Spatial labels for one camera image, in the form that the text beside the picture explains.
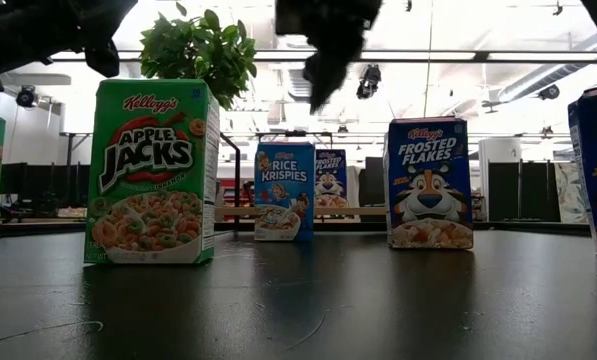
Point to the black background monitor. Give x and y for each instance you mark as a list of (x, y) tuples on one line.
[(373, 180)]

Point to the black metal stand frame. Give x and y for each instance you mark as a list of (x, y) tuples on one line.
[(78, 133)]

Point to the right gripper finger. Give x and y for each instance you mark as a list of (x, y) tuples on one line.
[(317, 80), (337, 67)]

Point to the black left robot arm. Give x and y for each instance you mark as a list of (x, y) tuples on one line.
[(18, 35)]

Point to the green potted plant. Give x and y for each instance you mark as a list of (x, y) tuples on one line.
[(198, 50)]

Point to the black metal table frame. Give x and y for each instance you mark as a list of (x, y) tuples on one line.
[(528, 227)]

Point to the silver ventilation duct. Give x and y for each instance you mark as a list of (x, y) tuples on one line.
[(553, 75)]

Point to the wooden shelf with black frame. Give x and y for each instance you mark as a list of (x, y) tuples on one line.
[(358, 211)]

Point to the light blue Rice Krispies box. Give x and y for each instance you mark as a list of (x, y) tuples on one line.
[(283, 190)]

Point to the black table mat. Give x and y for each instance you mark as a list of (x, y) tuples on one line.
[(298, 310)]

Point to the black partition panel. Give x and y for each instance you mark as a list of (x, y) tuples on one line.
[(28, 182), (538, 192)]

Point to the patterned curtain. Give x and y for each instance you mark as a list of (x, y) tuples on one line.
[(570, 195)]

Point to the black ceiling spotlight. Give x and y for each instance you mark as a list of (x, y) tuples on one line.
[(369, 80), (26, 96), (549, 92)]

